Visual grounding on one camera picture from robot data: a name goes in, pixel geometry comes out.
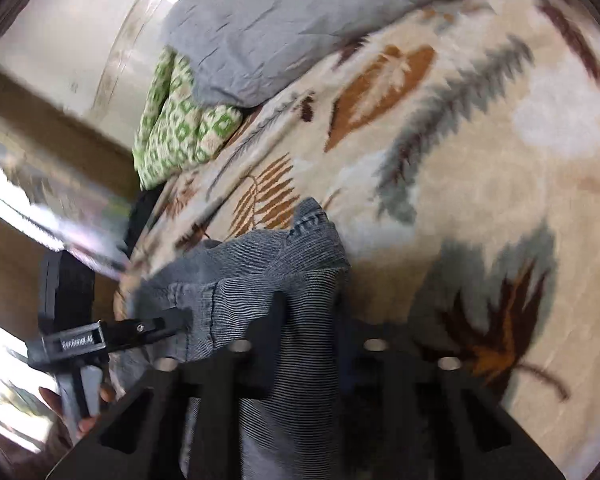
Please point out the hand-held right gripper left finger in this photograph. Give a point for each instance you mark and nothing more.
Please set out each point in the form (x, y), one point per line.
(265, 360)

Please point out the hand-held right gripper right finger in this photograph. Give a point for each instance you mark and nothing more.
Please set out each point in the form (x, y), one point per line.
(352, 365)

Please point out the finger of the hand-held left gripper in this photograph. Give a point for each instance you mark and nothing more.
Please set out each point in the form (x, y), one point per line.
(140, 331)

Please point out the blue denim pants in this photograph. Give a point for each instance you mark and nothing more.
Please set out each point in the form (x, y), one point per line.
(275, 270)

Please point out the person's left hand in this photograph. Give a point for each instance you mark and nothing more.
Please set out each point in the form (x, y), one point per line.
(50, 400)

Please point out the brown wooden furniture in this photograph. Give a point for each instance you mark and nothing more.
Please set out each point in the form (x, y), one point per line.
(5, 270)

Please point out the black cloth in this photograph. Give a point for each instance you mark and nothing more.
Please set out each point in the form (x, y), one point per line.
(142, 215)

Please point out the green patterned cloth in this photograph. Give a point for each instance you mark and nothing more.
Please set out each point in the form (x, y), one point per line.
(180, 125)

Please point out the cream leaf print blanket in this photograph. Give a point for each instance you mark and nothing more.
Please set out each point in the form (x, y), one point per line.
(480, 160)

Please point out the grey pillow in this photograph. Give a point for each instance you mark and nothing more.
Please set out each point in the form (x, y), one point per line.
(305, 25)

